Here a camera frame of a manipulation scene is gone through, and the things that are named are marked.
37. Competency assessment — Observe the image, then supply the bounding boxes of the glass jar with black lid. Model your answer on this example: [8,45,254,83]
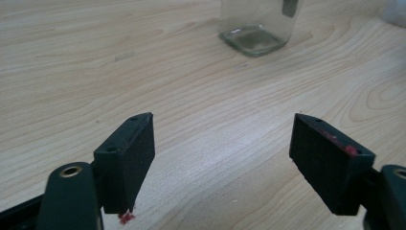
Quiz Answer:
[218,0,303,58]

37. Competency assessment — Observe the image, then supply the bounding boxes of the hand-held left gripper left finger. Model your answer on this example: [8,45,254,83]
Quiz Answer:
[93,112,156,215]

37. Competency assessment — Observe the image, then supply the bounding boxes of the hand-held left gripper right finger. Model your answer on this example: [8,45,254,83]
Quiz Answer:
[289,113,376,217]

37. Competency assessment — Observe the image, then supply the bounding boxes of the white pouch with blue print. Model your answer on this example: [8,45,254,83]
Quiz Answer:
[379,0,406,28]

